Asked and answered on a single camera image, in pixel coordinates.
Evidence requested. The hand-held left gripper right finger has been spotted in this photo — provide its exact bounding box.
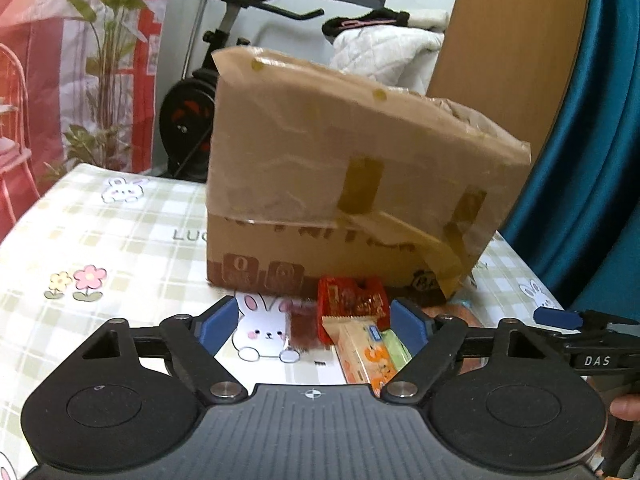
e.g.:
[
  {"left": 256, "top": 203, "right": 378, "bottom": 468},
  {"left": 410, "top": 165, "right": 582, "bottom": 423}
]
[{"left": 381, "top": 297, "right": 556, "bottom": 403}]

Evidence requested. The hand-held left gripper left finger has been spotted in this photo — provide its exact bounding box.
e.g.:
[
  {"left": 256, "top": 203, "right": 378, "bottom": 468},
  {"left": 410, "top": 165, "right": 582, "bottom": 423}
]
[{"left": 82, "top": 295, "right": 246, "bottom": 403}]

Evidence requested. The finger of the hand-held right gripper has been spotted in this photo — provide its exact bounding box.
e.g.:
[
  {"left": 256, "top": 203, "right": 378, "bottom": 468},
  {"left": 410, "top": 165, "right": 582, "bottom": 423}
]
[{"left": 532, "top": 306, "right": 640, "bottom": 376}]

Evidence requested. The orange snack bar packet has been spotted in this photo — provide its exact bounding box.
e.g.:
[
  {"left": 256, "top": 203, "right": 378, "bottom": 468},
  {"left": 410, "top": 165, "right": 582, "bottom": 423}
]
[{"left": 321, "top": 315, "right": 401, "bottom": 396}]

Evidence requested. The taped cardboard box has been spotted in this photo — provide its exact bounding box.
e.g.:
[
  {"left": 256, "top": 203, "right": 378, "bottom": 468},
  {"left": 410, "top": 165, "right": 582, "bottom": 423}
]
[{"left": 205, "top": 46, "right": 532, "bottom": 306}]

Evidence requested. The person's right hand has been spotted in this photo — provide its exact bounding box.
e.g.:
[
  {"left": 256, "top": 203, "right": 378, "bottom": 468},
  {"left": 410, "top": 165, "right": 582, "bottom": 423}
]
[{"left": 610, "top": 393, "right": 640, "bottom": 421}]

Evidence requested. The light green snack packet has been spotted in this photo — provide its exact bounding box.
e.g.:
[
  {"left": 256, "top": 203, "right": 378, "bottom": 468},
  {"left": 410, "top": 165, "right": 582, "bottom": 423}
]
[{"left": 382, "top": 327, "right": 413, "bottom": 368}]

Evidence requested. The dark red snack packet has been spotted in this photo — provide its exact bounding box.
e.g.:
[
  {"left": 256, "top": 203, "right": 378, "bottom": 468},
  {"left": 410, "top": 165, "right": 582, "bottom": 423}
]
[{"left": 287, "top": 305, "right": 321, "bottom": 353}]

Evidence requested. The teal curtain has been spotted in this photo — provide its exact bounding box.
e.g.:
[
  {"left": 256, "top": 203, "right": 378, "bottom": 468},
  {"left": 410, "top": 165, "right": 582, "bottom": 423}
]
[{"left": 500, "top": 0, "right": 640, "bottom": 318}]

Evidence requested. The black exercise bike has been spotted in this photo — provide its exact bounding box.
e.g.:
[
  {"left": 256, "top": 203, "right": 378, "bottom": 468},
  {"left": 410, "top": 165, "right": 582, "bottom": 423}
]
[{"left": 159, "top": 0, "right": 326, "bottom": 183}]

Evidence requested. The white quilted jacket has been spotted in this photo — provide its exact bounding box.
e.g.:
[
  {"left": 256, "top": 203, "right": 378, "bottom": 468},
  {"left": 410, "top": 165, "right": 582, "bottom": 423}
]
[{"left": 330, "top": 10, "right": 446, "bottom": 98}]

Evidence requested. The wooden board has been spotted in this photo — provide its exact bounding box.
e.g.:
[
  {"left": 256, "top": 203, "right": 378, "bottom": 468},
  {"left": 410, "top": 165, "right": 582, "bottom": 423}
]
[{"left": 427, "top": 0, "right": 598, "bottom": 166}]

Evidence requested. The black cloth with pink trim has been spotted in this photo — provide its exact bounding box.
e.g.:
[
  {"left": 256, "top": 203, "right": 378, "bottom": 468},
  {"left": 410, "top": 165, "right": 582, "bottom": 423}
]
[{"left": 322, "top": 7, "right": 411, "bottom": 36}]

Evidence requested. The printed backdrop cloth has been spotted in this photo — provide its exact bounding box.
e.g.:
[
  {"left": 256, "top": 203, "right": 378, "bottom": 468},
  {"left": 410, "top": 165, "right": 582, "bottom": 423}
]
[{"left": 0, "top": 0, "right": 173, "bottom": 241}]

